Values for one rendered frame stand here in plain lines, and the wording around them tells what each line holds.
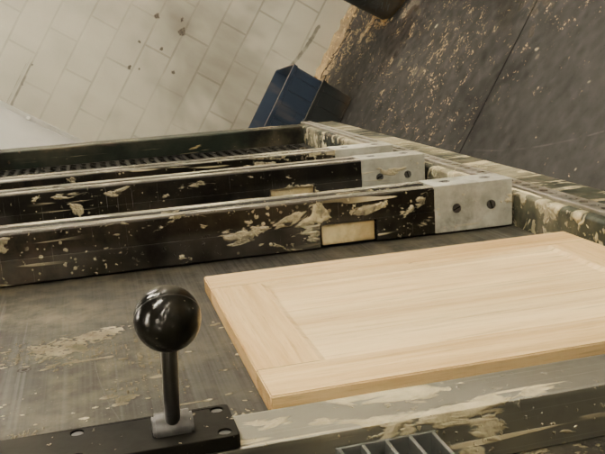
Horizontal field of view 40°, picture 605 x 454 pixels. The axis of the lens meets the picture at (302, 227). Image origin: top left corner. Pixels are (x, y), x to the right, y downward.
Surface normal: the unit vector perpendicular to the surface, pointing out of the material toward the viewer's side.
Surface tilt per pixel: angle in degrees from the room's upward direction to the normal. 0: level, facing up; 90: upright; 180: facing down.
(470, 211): 90
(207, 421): 58
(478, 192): 90
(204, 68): 90
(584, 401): 90
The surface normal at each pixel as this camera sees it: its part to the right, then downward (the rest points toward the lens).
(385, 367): -0.06, -0.97
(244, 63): 0.27, 0.16
